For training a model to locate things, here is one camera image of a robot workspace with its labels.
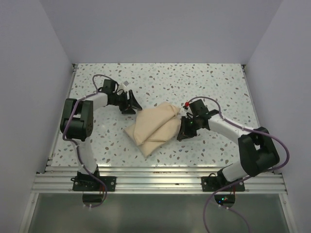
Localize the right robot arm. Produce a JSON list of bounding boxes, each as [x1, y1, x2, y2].
[[177, 100, 280, 191]]

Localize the beige cloth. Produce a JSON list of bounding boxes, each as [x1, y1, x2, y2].
[[124, 102, 181, 158]]

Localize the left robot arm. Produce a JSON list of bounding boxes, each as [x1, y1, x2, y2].
[[60, 74, 142, 191]]

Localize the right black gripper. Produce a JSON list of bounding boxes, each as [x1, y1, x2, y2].
[[177, 116, 201, 140]]

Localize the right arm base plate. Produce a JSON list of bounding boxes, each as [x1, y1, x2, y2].
[[200, 173, 245, 192]]

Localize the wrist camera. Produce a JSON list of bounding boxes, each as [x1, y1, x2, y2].
[[182, 102, 191, 113], [117, 81, 129, 94]]

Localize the aluminium rail frame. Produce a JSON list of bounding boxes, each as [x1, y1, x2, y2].
[[20, 63, 298, 233]]

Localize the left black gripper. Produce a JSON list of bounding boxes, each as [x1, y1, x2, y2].
[[110, 89, 141, 114]]

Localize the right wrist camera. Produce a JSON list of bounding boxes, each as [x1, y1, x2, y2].
[[182, 102, 191, 113]]

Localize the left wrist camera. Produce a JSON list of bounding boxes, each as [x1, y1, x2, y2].
[[117, 81, 129, 94]]

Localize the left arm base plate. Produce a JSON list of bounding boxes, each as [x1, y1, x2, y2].
[[70, 171, 117, 192]]

